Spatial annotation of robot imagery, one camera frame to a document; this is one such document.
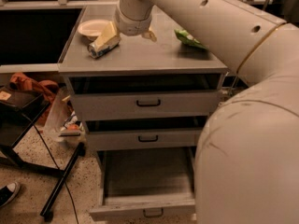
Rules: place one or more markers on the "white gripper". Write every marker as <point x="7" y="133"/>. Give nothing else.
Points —
<point x="135" y="26"/>

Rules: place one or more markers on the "blue silver redbull can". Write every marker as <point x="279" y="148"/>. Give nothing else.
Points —
<point x="97" y="51"/>

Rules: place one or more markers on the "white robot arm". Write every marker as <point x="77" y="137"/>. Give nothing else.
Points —
<point x="247" y="157"/>

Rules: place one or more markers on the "grey drawer cabinet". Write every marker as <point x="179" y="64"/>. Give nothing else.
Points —
<point x="137" y="56"/>

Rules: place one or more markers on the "white paper bowl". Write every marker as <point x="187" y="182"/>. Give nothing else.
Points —
<point x="92" y="29"/>

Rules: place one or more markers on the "green chip bag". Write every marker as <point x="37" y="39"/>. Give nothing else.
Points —
<point x="185" y="38"/>

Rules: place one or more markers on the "clear plastic bag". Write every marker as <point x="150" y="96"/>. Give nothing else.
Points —
<point x="59" y="114"/>

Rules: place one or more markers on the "orange cloth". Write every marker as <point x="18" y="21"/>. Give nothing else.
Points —
<point x="49" y="89"/>

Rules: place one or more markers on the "black white sneaker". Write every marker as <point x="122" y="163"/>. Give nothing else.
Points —
<point x="9" y="192"/>

